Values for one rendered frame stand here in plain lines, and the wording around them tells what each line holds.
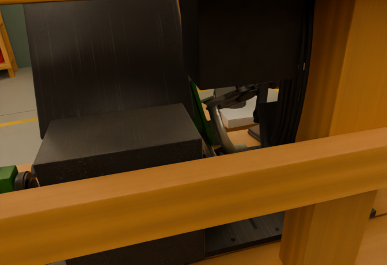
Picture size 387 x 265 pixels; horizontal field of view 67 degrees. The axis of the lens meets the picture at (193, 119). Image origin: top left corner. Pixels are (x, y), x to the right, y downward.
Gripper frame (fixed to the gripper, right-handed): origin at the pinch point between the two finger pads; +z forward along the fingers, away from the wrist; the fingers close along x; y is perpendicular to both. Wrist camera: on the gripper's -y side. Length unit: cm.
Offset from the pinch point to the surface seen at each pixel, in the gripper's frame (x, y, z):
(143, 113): 15.5, -0.1, 17.0
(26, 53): -409, 347, 219
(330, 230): 15.0, -37.1, -10.0
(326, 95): 33.6, -14.7, -12.7
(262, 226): -6.4, -34.6, -0.7
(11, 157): -196, 82, 166
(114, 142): 24.5, -6.5, 23.2
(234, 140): -39.9, -5.2, -9.3
